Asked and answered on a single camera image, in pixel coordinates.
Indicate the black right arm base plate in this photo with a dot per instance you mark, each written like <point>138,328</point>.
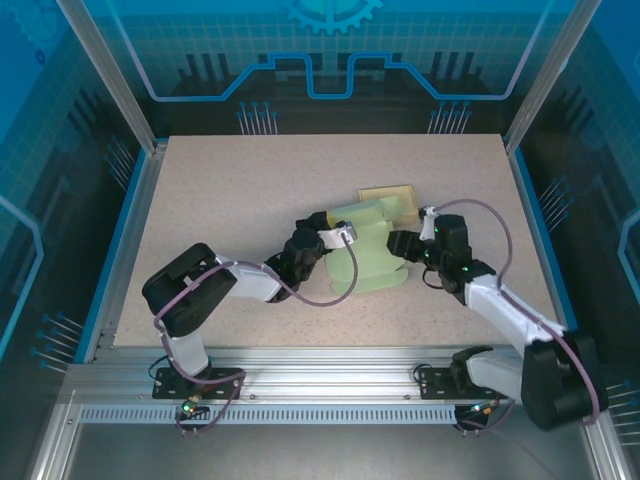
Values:
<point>432,385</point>

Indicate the aluminium mounting rail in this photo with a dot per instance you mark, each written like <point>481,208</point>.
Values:
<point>325,375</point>

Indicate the green paper box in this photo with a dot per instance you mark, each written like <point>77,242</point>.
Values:
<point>370,250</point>

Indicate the aluminium table side rail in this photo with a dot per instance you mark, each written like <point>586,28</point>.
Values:
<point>135,225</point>

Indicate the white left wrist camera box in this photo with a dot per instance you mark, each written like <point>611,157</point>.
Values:
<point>335,236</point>

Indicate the yellow paper box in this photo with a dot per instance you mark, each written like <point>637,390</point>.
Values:
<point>370,194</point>

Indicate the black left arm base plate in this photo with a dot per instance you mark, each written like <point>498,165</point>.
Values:
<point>165,387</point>

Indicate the aluminium frame post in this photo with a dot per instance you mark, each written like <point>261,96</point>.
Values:
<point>115,80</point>
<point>550,80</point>

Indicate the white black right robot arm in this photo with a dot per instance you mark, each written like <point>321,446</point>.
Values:
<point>500,305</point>

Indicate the blue table edge trim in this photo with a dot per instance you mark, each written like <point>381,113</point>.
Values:
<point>536,225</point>

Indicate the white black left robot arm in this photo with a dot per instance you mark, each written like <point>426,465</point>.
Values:
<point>250,285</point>

